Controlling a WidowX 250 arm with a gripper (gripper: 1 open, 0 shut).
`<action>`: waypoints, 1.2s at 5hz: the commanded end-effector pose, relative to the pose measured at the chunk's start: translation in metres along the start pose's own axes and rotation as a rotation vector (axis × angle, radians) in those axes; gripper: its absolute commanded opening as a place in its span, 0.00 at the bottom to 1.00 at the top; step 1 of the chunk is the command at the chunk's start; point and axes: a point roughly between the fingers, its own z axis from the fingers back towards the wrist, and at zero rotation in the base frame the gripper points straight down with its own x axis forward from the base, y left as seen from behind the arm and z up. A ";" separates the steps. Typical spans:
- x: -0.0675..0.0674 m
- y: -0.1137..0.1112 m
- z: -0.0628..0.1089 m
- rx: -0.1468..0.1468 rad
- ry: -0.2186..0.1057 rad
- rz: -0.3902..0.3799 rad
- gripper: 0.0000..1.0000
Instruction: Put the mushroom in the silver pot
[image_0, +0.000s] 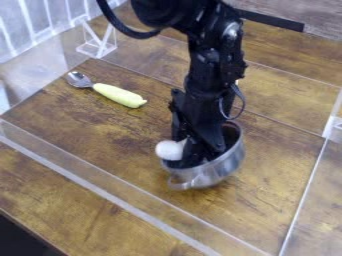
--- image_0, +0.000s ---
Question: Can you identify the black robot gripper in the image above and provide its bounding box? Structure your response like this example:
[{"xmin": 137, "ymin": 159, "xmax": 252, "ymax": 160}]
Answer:
[{"xmin": 170, "ymin": 78, "xmax": 237, "ymax": 167}]

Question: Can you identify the silver metal pot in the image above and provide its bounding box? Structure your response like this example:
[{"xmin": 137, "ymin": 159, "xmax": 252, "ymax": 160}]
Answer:
[{"xmin": 161, "ymin": 122, "xmax": 245, "ymax": 190}]

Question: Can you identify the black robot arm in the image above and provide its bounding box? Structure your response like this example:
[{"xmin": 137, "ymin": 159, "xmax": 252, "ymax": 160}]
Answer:
[{"xmin": 131, "ymin": 0, "xmax": 248, "ymax": 168}]

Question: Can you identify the clear acrylic front barrier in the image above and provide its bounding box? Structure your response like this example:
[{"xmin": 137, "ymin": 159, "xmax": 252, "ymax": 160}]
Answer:
[{"xmin": 0, "ymin": 118, "xmax": 272, "ymax": 256}]

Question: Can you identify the clear acrylic barrier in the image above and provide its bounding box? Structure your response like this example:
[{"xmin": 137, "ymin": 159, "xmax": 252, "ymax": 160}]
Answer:
[
  {"xmin": 278, "ymin": 89, "xmax": 342, "ymax": 256},
  {"xmin": 0, "ymin": 118, "xmax": 272, "ymax": 256}
]

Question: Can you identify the black strip on table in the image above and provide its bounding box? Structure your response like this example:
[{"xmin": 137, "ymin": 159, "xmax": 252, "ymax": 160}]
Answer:
[{"xmin": 238, "ymin": 9, "xmax": 305, "ymax": 32}]

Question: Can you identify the clear acrylic right barrier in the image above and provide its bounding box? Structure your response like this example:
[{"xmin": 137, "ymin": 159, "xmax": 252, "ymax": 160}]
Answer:
[{"xmin": 278, "ymin": 89, "xmax": 342, "ymax": 256}]

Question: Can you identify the spoon with yellow handle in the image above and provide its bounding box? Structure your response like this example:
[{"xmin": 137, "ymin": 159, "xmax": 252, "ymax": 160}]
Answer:
[{"xmin": 66, "ymin": 71, "xmax": 147, "ymax": 108}]

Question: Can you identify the clear acrylic triangle bracket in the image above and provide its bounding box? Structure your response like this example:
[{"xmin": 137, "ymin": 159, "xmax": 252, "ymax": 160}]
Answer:
[{"xmin": 77, "ymin": 22, "xmax": 118, "ymax": 59}]

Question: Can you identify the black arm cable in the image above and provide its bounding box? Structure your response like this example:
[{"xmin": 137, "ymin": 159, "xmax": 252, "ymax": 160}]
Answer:
[{"xmin": 95, "ymin": 0, "xmax": 165, "ymax": 40}]

